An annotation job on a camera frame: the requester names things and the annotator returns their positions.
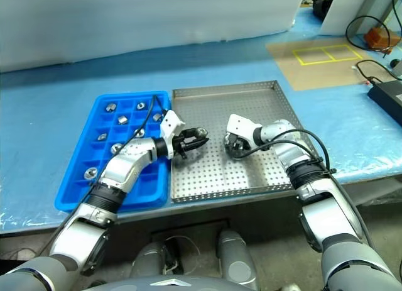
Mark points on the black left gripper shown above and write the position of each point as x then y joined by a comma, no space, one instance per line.
182,143

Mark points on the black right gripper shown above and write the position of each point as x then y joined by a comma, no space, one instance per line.
241,147

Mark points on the metal roller with black rim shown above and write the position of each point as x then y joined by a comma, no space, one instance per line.
202,133
110,107
141,106
116,147
140,132
122,118
90,173

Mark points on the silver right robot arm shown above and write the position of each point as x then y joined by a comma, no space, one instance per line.
317,203

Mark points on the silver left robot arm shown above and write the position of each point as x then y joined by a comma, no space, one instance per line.
125,165

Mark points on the perforated steel tray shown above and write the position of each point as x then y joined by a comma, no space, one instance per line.
204,178

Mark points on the blue compartment plastic tray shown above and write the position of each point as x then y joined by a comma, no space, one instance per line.
147,190

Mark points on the brown cardboard sheet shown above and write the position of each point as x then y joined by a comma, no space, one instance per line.
314,74

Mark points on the gray rounded robot leg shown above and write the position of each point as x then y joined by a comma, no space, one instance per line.
235,259
149,262

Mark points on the white foam sheet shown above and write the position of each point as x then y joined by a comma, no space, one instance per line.
141,17

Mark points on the gray robot torso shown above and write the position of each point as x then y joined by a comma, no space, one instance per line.
169,285

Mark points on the blue plastic table cover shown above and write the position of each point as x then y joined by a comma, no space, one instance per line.
47,115

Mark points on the black flat power box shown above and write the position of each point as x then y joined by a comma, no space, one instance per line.
387,97

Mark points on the black bag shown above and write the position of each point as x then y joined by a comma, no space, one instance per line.
323,3

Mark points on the white upright board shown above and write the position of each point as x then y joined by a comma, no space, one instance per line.
345,8

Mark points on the orange block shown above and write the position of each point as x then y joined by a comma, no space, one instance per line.
377,36

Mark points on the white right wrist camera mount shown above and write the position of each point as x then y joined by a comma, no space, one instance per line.
240,124

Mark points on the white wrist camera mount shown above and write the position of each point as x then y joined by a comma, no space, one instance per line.
171,122
240,124

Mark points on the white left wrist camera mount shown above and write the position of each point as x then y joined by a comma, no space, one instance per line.
171,122

